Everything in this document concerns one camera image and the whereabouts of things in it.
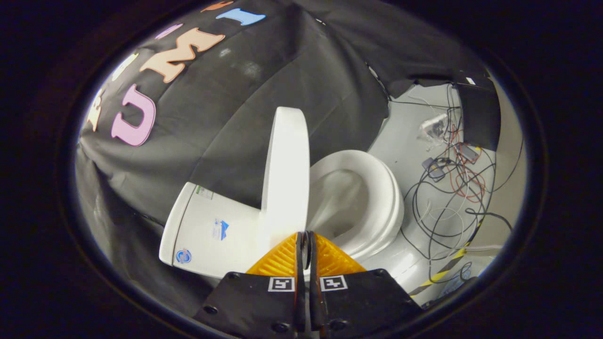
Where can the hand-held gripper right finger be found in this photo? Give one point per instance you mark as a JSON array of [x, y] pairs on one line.
[[362, 301]]

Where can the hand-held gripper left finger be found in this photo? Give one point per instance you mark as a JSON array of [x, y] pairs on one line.
[[254, 301]]

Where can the yellow black hazard tape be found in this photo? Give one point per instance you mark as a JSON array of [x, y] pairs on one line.
[[445, 269]]

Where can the small grey adapter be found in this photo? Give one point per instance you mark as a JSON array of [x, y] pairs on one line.
[[434, 168]]

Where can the black backdrop cloth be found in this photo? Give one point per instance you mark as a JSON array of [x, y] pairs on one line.
[[245, 117]]

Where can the clear plastic bag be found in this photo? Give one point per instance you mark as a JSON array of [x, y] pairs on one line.
[[433, 127]]

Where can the black equipment box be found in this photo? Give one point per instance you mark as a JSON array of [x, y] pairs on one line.
[[480, 117]]

